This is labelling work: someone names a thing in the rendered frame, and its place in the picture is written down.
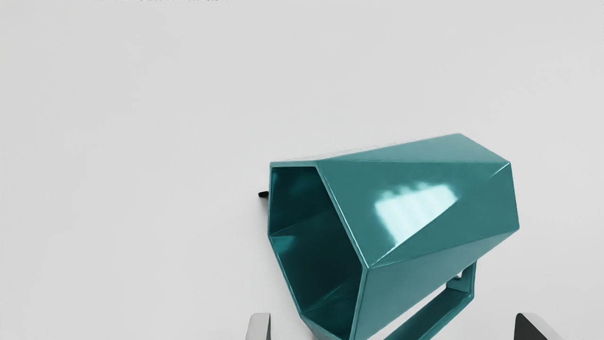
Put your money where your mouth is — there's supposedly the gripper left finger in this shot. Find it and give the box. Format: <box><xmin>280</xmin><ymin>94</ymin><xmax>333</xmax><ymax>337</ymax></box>
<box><xmin>245</xmin><ymin>312</ymin><xmax>272</xmax><ymax>340</ymax></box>

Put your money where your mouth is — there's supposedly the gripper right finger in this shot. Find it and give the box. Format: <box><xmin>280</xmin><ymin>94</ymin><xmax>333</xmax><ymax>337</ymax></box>
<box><xmin>514</xmin><ymin>312</ymin><xmax>564</xmax><ymax>340</ymax></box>

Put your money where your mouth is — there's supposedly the teal faceted mug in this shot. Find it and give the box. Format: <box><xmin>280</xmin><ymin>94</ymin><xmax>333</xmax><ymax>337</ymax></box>
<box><xmin>268</xmin><ymin>133</ymin><xmax>520</xmax><ymax>340</ymax></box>

